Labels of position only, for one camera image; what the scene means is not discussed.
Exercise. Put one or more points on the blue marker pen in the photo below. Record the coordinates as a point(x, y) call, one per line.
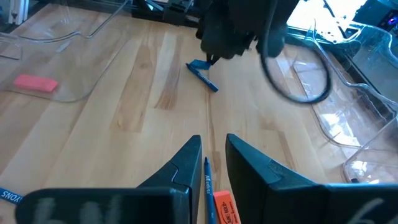
point(209, 189)

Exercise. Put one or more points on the large clear plastic bin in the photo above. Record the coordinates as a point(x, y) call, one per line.
point(77, 62)

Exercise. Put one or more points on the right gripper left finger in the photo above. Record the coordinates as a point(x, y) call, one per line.
point(183, 168)

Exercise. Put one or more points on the small clear plastic bin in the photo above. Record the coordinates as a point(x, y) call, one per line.
point(342, 93)
point(373, 155)

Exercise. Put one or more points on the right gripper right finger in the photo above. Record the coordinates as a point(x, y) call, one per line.
point(248, 168)

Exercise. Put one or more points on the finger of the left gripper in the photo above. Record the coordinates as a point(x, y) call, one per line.
point(231, 45)
point(210, 46)

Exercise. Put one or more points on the orange-red printed eraser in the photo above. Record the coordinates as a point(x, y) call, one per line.
point(225, 208)

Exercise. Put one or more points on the blue eraser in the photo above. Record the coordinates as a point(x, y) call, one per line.
point(197, 64)

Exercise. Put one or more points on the black device with purple light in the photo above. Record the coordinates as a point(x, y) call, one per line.
point(382, 15)

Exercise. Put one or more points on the pink eraser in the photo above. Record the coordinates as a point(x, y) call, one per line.
point(35, 83)

